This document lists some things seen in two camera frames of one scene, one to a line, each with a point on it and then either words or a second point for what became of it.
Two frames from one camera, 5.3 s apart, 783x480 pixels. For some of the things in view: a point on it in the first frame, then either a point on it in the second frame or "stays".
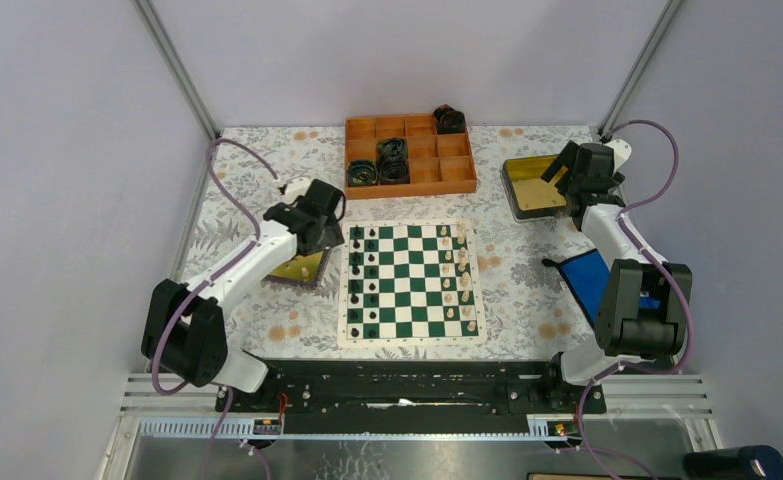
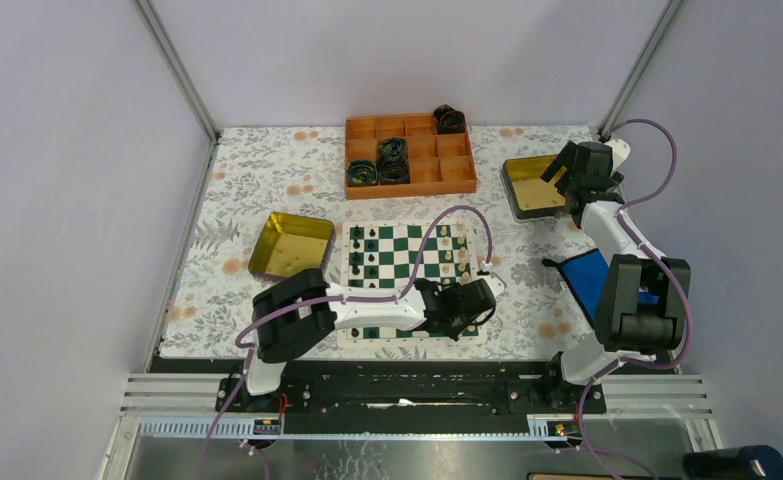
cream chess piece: (461, 227) stays
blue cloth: (588, 278) stays
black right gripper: (565, 159) stays
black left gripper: (332, 238) to (453, 331)
